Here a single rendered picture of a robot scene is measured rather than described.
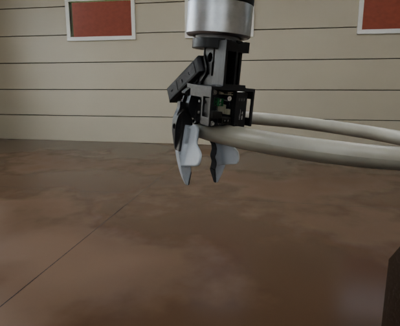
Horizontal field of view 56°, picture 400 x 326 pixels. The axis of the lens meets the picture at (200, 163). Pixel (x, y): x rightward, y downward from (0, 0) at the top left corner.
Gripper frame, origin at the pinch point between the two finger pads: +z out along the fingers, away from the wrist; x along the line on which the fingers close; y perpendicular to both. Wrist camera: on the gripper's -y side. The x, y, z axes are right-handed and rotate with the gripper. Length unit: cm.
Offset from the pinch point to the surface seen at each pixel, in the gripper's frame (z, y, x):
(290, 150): -6.8, 15.0, 4.0
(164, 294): 96, -106, 48
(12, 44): -46, -787, 25
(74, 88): 26, -702, 124
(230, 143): -6.3, 7.4, 0.0
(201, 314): 95, -82, 56
